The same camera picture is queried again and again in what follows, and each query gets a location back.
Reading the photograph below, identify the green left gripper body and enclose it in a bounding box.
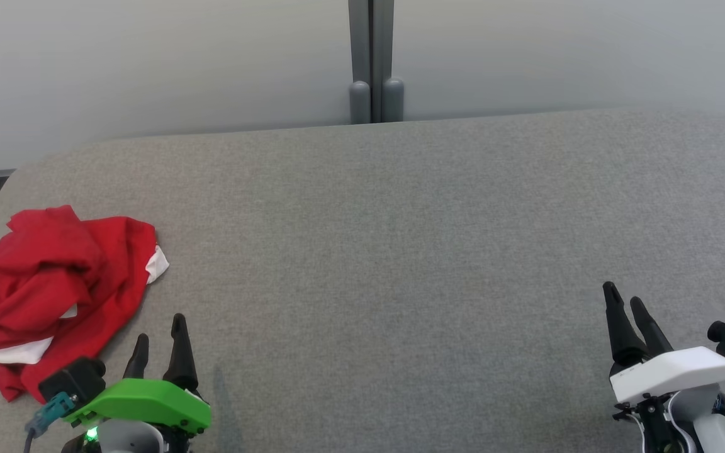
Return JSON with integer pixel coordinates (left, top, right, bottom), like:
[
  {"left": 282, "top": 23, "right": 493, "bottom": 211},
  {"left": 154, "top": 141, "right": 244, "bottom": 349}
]
[{"left": 64, "top": 377, "right": 212, "bottom": 435}]

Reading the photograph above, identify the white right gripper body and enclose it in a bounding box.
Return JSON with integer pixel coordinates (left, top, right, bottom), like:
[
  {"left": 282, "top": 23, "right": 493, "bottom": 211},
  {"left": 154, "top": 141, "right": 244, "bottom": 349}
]
[{"left": 610, "top": 346, "right": 725, "bottom": 404}]

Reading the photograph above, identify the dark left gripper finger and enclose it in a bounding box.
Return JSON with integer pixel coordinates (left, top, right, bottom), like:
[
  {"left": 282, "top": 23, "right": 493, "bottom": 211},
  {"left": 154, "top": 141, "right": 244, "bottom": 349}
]
[
  {"left": 123, "top": 333, "right": 150, "bottom": 380},
  {"left": 162, "top": 313, "right": 200, "bottom": 392}
]

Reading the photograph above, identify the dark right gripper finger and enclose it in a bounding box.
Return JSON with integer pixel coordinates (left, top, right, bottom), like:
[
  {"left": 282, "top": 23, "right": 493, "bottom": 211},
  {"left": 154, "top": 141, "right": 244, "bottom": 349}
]
[
  {"left": 630, "top": 296, "right": 674, "bottom": 359},
  {"left": 602, "top": 281, "right": 648, "bottom": 374}
]

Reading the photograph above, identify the red Bulls basketball jersey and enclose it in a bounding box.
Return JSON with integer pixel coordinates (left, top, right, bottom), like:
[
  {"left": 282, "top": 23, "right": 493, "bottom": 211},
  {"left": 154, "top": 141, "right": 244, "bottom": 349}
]
[{"left": 0, "top": 205, "right": 170, "bottom": 403}]

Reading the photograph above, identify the left camera cable teal plug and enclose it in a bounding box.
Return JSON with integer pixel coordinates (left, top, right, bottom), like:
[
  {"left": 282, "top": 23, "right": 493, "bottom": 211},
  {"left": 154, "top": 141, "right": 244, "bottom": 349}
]
[{"left": 23, "top": 393, "right": 78, "bottom": 453}]

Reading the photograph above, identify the grey partition post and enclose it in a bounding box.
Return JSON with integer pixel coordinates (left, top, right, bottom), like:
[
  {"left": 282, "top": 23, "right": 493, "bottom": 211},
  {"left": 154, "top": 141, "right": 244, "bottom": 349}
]
[{"left": 348, "top": 0, "right": 405, "bottom": 125}]

